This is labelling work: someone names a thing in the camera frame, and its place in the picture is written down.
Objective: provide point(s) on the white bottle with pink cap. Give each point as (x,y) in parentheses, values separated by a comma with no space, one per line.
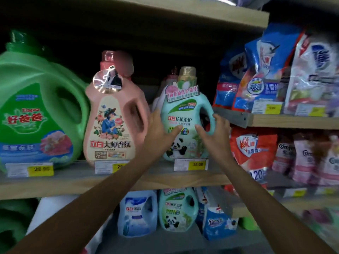
(162,92)

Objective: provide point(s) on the light blue detergent bottle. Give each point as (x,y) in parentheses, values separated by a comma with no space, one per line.
(137,212)

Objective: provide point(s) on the large green detergent bottle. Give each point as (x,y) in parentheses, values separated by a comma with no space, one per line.
(34,103)

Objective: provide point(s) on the small teal panda detergent bottle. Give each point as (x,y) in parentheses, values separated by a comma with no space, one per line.
(176,211)

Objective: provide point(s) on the grey shelf board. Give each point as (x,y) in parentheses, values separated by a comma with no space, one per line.
(172,242)

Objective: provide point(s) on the white yellow price tag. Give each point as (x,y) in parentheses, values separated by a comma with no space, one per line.
(295,193)
(327,190)
(311,111)
(267,107)
(29,170)
(190,164)
(108,167)

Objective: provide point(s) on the small green package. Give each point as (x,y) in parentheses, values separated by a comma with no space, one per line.
(249,224)

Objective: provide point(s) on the red detergent bag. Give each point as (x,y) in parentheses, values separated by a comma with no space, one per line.
(254,148)

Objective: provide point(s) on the person's right forearm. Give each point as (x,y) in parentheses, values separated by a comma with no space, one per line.
(264,206)

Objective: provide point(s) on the pink white softener pouch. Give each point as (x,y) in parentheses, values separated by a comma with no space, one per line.
(304,161)
(331,163)
(284,156)

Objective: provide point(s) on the dark green detergent bottle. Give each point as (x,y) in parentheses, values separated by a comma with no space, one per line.
(13,222)

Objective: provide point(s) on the wooden shelf board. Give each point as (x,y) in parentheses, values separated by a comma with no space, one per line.
(79,182)
(291,121)
(201,13)
(299,202)

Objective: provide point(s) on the person's right thumb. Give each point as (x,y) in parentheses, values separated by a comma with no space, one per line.
(201,131)

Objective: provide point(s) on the person's left thumb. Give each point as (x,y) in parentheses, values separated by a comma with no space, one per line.
(174,132)

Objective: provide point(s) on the person's left hand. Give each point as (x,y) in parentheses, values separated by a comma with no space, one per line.
(156,140)

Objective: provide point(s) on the pink detergent bottle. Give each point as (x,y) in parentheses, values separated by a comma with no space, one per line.
(114,124)

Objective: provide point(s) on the teal panda detergent bottle gold cap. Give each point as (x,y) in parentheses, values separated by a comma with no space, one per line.
(185,111)

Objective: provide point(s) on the dark blue detergent bag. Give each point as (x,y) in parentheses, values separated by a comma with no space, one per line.
(229,84)

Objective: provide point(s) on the white clear detergent bag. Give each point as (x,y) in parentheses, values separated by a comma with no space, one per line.
(312,76)

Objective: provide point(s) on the blue white detergent bag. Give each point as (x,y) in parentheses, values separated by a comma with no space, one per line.
(218,222)
(200,206)

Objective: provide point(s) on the blue shark detergent bag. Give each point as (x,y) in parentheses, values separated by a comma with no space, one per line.
(267,66)

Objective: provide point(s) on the person's left forearm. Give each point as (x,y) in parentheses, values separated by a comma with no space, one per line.
(87,206)

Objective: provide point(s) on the person's right hand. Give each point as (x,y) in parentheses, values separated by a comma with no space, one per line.
(221,141)

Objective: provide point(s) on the white package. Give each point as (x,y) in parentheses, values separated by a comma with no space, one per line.
(47,208)

